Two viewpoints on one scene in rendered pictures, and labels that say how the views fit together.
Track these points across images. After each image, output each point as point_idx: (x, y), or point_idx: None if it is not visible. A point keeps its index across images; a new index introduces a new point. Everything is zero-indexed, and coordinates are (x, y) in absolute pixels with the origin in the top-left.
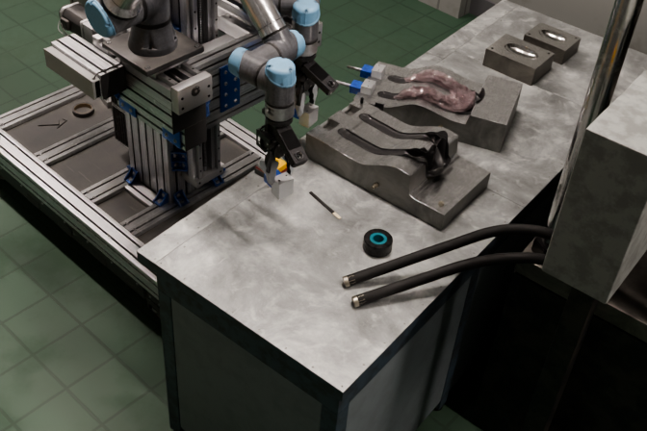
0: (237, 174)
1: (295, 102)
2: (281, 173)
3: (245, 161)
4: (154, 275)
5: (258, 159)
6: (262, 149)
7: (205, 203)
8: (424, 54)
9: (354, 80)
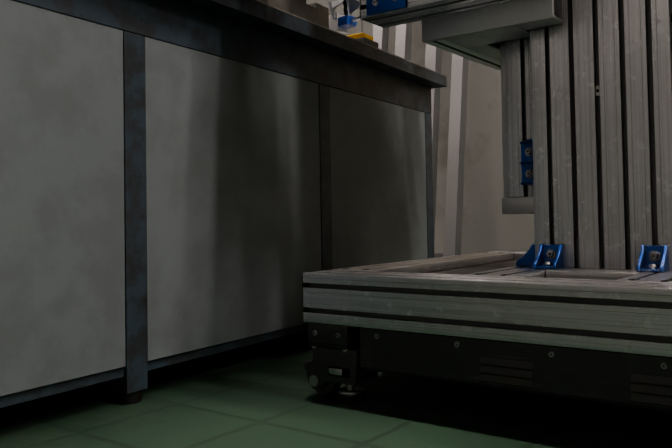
0: (502, 268)
1: None
2: (340, 14)
3: (503, 272)
4: (516, 251)
5: (478, 273)
6: None
7: (412, 62)
8: None
9: None
